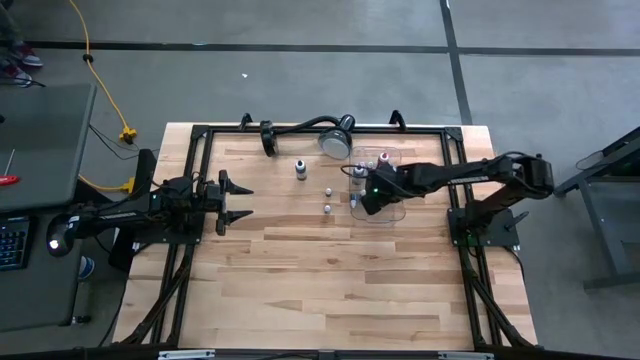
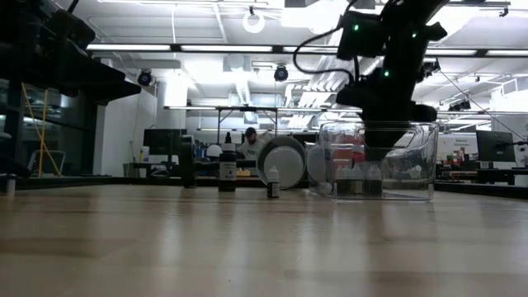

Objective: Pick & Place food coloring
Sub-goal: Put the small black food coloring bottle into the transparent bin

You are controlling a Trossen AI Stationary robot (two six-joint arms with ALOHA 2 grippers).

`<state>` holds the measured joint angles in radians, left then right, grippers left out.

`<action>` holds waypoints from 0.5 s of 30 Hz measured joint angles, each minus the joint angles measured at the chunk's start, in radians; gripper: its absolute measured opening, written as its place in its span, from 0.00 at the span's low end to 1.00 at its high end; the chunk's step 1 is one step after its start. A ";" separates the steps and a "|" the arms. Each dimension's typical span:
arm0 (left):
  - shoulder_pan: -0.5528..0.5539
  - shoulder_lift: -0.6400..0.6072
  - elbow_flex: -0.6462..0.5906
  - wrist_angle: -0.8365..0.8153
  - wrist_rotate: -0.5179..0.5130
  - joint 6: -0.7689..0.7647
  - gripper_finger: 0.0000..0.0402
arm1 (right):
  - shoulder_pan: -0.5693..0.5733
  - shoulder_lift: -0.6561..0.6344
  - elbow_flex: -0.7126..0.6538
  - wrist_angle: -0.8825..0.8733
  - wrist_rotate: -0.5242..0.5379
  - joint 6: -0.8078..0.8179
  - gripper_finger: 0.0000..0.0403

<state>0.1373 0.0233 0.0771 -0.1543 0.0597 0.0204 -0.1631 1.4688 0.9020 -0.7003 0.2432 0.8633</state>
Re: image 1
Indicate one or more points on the black computer mouse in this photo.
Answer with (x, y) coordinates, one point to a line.
(55, 245)

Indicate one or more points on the grey desk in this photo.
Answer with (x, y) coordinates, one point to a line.
(45, 140)
(40, 295)

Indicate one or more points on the clear plastic bin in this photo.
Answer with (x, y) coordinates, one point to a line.
(360, 215)

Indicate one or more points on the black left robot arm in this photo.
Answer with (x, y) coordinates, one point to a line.
(125, 216)

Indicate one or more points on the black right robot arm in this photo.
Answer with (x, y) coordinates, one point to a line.
(450, 175)

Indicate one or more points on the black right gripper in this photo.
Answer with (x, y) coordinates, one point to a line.
(380, 192)

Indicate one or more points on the black keyboard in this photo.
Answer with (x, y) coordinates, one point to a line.
(12, 242)

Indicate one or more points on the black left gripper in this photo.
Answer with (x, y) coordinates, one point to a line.
(222, 202)

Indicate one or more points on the person's foot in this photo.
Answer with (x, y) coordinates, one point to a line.
(86, 268)

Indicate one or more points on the black floor stand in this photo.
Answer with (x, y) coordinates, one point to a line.
(142, 165)

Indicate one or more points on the person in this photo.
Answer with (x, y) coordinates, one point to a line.
(27, 57)

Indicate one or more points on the silver metal bracket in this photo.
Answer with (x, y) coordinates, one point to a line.
(465, 356)
(185, 354)

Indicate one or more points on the dark metal table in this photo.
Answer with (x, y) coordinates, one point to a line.
(600, 230)

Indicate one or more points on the black aluminium table frame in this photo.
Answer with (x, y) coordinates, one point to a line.
(425, 131)

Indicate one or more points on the large red food coloring bottle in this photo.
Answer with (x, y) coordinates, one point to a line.
(383, 159)

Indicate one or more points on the large black food coloring bottle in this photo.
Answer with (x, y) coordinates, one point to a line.
(300, 172)

